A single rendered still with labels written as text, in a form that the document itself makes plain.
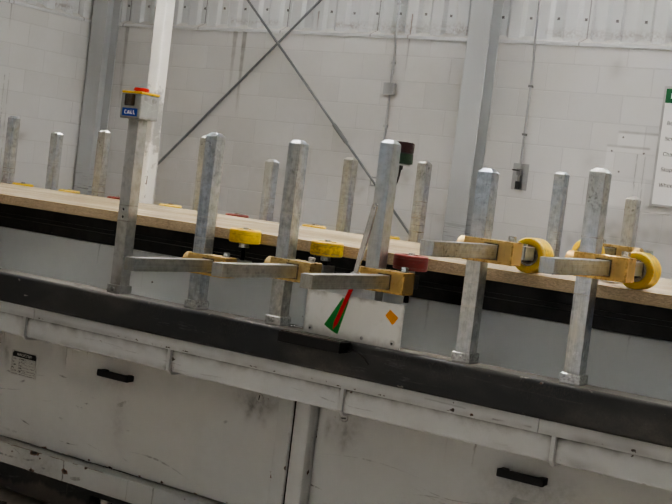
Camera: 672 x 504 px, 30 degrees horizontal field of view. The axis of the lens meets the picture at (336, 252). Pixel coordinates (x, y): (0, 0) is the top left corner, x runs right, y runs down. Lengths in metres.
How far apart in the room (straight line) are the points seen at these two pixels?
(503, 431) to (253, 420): 0.86
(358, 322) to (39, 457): 1.33
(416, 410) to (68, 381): 1.31
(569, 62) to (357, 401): 7.81
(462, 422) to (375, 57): 8.77
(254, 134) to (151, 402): 8.59
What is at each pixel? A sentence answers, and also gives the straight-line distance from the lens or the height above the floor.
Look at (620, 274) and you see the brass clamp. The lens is 2.55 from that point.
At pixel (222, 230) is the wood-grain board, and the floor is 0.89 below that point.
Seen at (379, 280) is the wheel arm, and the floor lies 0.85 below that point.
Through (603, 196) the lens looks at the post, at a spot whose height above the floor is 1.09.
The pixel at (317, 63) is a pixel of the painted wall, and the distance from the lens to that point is 11.68.
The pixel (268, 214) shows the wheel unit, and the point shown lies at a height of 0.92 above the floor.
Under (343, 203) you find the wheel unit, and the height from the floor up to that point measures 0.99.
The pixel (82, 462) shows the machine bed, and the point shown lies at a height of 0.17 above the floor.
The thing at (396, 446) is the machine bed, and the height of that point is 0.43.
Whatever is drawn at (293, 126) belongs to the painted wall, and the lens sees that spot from 11.75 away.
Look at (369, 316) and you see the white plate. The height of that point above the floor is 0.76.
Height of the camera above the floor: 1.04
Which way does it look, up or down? 3 degrees down
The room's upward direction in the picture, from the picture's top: 7 degrees clockwise
